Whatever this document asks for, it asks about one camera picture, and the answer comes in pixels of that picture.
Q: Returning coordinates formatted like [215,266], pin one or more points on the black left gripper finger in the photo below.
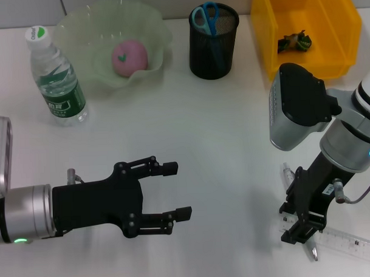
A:
[184,214]
[171,168]

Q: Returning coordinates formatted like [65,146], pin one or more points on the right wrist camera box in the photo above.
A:
[302,98]

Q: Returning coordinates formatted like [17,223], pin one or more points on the yellow plastic bin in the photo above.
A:
[292,65]

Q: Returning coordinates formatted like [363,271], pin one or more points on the blue scissors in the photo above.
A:
[209,22]

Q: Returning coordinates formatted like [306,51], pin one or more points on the pink toy peach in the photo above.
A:
[129,56]

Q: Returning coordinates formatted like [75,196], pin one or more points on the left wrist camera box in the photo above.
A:
[0,157]

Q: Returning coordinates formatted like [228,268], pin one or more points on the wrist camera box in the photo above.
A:
[0,157]
[302,98]

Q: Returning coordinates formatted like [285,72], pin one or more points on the clear silver ballpoint pen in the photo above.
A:
[312,249]

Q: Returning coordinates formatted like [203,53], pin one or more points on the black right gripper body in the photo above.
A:
[314,188]

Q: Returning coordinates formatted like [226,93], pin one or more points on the green plastic wrapper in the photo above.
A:
[294,43]

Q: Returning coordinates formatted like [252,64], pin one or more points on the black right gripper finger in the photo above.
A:
[287,208]
[297,233]

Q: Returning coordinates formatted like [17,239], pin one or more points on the clear green-label water bottle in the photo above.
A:
[62,100]

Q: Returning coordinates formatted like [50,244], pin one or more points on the black mesh pen cup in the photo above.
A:
[214,58]

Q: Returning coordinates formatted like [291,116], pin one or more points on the translucent green fruit plate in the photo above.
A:
[87,41]

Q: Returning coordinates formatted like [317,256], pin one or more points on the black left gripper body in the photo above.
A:
[93,205]

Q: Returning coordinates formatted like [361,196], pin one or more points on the clear plastic ruler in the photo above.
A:
[352,242]

